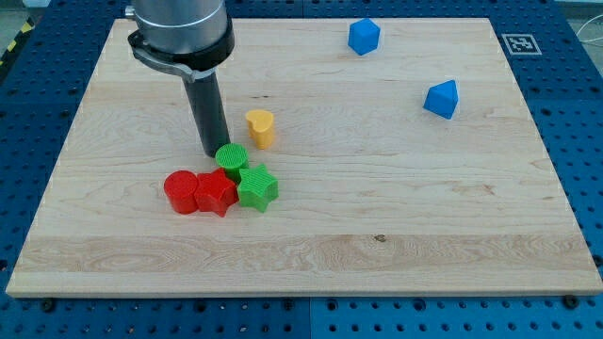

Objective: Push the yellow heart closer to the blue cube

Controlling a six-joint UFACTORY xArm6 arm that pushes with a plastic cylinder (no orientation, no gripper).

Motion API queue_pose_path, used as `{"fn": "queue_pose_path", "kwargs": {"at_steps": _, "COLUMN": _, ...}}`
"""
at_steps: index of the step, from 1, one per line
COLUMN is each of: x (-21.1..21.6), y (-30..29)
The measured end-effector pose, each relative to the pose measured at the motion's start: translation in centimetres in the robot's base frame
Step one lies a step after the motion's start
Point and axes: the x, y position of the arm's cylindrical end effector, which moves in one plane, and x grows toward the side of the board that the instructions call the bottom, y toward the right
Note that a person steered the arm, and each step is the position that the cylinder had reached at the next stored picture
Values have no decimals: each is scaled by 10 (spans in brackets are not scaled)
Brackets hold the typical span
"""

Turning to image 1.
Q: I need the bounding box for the blue pyramid block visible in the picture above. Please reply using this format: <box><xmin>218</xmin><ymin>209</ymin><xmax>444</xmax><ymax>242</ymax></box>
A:
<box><xmin>423</xmin><ymin>80</ymin><xmax>459</xmax><ymax>120</ymax></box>

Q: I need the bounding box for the green star block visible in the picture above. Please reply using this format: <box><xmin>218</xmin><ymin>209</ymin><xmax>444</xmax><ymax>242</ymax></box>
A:
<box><xmin>237</xmin><ymin>164</ymin><xmax>279</xmax><ymax>213</ymax></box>

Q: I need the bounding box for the red cylinder block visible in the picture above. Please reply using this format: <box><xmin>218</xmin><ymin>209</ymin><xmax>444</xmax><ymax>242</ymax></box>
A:
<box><xmin>164</xmin><ymin>170</ymin><xmax>198</xmax><ymax>214</ymax></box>

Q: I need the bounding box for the white fiducial marker tag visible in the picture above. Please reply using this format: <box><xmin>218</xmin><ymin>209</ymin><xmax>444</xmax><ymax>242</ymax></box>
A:
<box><xmin>502</xmin><ymin>33</ymin><xmax>542</xmax><ymax>56</ymax></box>

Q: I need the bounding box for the blue cube block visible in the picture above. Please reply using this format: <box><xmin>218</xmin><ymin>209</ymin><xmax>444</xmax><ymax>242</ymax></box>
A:
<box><xmin>348</xmin><ymin>18</ymin><xmax>381</xmax><ymax>56</ymax></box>

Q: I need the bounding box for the green cylinder block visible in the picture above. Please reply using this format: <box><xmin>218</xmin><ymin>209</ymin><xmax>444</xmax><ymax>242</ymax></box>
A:
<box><xmin>215</xmin><ymin>143</ymin><xmax>249</xmax><ymax>184</ymax></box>

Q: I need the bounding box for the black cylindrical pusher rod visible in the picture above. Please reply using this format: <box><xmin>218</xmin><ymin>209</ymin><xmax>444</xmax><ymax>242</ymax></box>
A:
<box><xmin>184</xmin><ymin>73</ymin><xmax>230</xmax><ymax>157</ymax></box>

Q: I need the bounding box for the red star block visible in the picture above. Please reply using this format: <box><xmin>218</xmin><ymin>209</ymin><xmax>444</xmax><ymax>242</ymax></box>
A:
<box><xmin>194</xmin><ymin>168</ymin><xmax>238</xmax><ymax>218</ymax></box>

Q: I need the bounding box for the wooden board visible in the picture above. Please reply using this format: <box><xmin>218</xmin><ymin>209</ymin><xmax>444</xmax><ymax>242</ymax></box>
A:
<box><xmin>7</xmin><ymin>18</ymin><xmax>602</xmax><ymax>299</ymax></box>

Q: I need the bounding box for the white cable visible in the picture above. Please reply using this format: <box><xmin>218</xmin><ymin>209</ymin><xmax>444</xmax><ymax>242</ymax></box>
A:
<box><xmin>575</xmin><ymin>13</ymin><xmax>603</xmax><ymax>46</ymax></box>

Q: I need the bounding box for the yellow heart block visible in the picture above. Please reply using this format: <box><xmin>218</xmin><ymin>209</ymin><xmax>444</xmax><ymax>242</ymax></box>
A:
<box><xmin>245</xmin><ymin>109</ymin><xmax>275</xmax><ymax>150</ymax></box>

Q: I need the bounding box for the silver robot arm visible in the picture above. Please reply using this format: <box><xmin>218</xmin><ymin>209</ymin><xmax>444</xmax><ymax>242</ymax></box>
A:
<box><xmin>124</xmin><ymin>0</ymin><xmax>235</xmax><ymax>157</ymax></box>

